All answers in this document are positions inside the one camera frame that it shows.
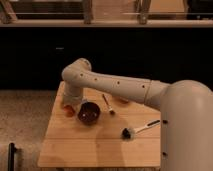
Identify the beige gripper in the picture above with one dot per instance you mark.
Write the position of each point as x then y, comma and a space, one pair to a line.
72, 96

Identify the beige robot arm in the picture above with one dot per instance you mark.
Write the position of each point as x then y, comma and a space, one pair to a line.
186, 108

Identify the dark brown bowl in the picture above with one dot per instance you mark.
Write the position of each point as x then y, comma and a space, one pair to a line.
89, 113

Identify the small wooden brush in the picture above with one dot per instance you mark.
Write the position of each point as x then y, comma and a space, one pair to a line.
110, 109

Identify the orange plate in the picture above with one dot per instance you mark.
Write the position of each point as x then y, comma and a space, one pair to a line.
121, 100

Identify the wooden table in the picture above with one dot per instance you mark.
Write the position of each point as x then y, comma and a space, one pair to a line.
70, 144

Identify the black dish brush white handle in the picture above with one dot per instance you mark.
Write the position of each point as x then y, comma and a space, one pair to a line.
128, 133

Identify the black handle bar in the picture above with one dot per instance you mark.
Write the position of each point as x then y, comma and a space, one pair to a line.
11, 153

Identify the wooden shelf rail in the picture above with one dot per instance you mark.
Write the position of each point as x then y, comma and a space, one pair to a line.
106, 13

